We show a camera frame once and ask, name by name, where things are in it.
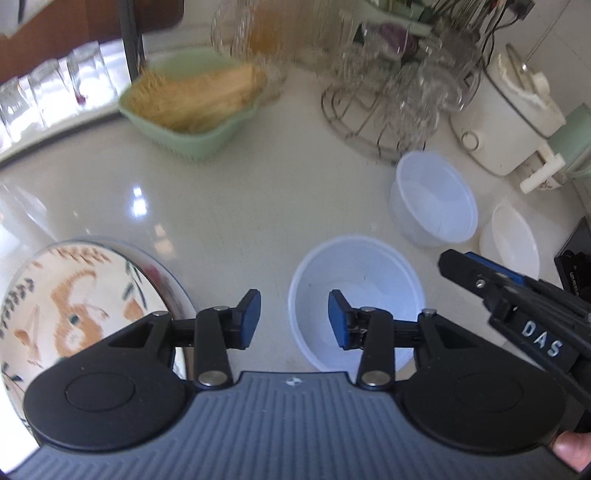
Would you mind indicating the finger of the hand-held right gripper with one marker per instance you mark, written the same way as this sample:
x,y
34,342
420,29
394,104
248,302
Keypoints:
x,y
501,268
466,272

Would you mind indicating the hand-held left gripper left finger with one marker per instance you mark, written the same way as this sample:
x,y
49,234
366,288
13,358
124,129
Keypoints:
x,y
249,321

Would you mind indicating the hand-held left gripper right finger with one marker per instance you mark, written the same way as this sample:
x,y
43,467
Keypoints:
x,y
338,323

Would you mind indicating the white ceramic bowl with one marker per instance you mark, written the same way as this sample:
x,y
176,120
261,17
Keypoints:
x,y
508,235

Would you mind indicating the translucent white plastic bowl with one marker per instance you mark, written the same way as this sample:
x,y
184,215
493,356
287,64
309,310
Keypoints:
x,y
434,198
360,272

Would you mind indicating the leaf and fox print plate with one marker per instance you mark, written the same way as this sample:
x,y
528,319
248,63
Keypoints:
x,y
69,295

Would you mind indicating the person's right hand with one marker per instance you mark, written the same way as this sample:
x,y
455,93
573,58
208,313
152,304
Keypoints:
x,y
575,452

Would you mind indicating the black box at edge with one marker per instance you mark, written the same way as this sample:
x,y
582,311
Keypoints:
x,y
575,237

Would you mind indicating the floral print mug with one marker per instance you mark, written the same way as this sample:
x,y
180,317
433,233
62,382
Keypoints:
x,y
550,181

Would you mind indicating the white electric cooking pot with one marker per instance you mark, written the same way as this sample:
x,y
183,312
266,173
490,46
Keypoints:
x,y
498,120

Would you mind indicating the pale green container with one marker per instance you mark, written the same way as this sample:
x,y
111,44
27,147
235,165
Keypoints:
x,y
575,138

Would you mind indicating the clear stemmed glass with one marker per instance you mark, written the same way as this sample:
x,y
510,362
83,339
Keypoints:
x,y
369,46
413,101
443,83

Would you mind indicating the pale green plastic basket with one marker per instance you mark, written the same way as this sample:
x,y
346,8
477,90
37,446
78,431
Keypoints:
x,y
203,144

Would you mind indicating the dried yellow noodles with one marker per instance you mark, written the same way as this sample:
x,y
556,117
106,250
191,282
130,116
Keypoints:
x,y
194,101

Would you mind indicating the hanging kitchen utensils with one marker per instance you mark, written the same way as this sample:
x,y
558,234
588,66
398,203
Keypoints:
x,y
461,14

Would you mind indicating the green utensil holder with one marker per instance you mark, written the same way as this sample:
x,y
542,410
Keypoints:
x,y
392,18

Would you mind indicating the row of drinking glasses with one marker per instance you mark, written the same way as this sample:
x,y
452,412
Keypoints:
x,y
69,123

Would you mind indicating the textured glass mug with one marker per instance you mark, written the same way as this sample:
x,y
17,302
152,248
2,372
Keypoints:
x,y
231,27

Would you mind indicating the upturned clear drinking glass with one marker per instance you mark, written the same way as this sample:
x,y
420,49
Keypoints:
x,y
50,91
90,74
14,113

